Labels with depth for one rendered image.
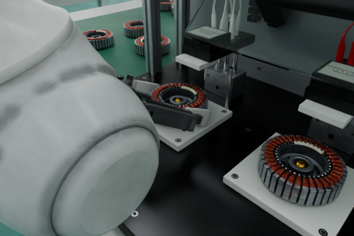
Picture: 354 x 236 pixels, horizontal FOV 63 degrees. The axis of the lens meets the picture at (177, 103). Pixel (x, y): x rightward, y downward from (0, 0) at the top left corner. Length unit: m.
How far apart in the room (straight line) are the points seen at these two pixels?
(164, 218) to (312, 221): 0.18
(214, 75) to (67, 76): 0.49
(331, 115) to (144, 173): 0.30
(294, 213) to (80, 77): 0.33
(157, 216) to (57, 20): 0.29
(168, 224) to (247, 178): 0.13
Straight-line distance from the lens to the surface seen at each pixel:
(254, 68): 0.73
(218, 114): 0.56
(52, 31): 0.17
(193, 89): 0.56
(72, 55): 0.17
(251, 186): 0.43
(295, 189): 0.40
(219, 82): 0.63
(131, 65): 0.85
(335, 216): 0.43
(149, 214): 0.41
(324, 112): 0.43
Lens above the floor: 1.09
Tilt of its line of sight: 31 degrees down
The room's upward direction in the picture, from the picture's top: straight up
